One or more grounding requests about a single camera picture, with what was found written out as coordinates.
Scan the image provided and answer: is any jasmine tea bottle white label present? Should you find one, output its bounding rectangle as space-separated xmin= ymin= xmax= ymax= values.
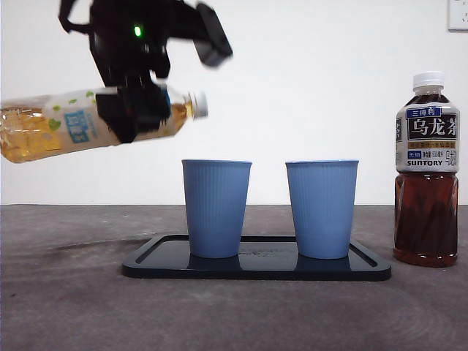
xmin=0 ymin=89 xmax=209 ymax=165

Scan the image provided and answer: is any oolong tea bottle dark label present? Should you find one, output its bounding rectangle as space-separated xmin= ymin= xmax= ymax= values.
xmin=392 ymin=70 xmax=460 ymax=268

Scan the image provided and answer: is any blue ribbed plastic cup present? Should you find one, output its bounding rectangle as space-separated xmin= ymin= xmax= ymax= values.
xmin=181 ymin=159 xmax=254 ymax=260
xmin=284 ymin=159 xmax=361 ymax=260

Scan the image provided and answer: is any dark blue rectangular tray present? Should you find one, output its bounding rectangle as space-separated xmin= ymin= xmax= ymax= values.
xmin=121 ymin=234 xmax=393 ymax=282

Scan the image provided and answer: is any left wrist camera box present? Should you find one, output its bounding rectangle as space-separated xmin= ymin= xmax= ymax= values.
xmin=192 ymin=1 xmax=234 ymax=68

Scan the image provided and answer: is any white wall socket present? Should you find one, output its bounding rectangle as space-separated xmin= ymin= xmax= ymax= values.
xmin=448 ymin=0 xmax=468 ymax=32

